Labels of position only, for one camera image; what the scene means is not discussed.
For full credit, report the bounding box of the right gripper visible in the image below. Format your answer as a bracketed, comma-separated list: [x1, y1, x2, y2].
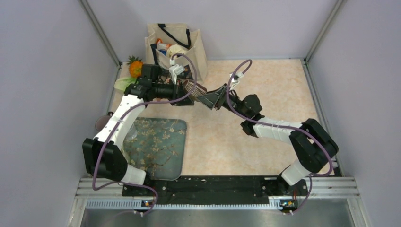
[196, 83, 249, 119]

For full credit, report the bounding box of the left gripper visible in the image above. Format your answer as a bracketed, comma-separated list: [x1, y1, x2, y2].
[153, 78, 194, 106]

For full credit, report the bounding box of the brown striped small mug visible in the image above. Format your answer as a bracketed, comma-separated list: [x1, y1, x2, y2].
[183, 79, 207, 102]

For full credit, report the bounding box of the purple mug black handle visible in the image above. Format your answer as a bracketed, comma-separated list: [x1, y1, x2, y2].
[95, 111, 114, 132]

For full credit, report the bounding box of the blue grey textured mug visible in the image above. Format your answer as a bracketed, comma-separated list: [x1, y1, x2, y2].
[125, 124, 138, 140]

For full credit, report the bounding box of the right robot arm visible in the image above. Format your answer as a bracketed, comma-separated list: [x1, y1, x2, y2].
[196, 85, 339, 195]

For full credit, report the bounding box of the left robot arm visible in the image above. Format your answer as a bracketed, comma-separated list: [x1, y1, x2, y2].
[82, 64, 193, 195]

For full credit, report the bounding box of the teal floral tray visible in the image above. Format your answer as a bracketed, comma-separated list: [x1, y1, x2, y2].
[122, 117, 187, 181]

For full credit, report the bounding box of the orange toy pineapple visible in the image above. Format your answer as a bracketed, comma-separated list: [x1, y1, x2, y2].
[127, 55, 143, 78]

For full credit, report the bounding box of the canvas tote bag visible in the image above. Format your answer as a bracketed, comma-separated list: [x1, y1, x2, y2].
[144, 23, 208, 83]

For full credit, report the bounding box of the green toy lettuce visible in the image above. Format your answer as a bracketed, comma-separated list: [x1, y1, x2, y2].
[113, 77, 137, 92]

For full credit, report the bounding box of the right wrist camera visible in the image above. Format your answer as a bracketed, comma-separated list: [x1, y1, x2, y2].
[229, 71, 244, 90]

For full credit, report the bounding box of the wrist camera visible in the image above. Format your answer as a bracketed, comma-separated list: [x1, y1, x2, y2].
[168, 59, 185, 84]
[229, 71, 244, 90]

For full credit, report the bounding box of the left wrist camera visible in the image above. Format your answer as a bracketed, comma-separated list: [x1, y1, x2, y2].
[168, 59, 185, 84]

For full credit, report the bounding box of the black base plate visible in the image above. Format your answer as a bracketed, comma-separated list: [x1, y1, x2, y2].
[122, 175, 307, 205]

